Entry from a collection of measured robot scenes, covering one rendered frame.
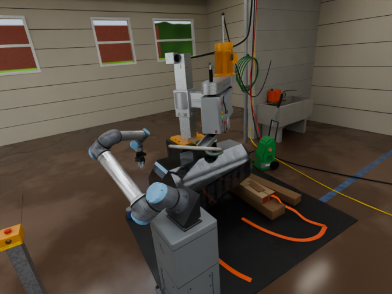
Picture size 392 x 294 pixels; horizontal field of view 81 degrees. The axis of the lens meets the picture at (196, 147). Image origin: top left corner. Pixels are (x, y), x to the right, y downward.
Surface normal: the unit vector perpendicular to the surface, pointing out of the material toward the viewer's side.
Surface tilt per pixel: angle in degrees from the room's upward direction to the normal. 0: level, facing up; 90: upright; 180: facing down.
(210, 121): 90
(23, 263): 90
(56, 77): 90
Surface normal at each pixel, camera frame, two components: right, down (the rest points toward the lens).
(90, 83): 0.56, 0.27
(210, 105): -0.33, 0.37
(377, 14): -0.82, 0.26
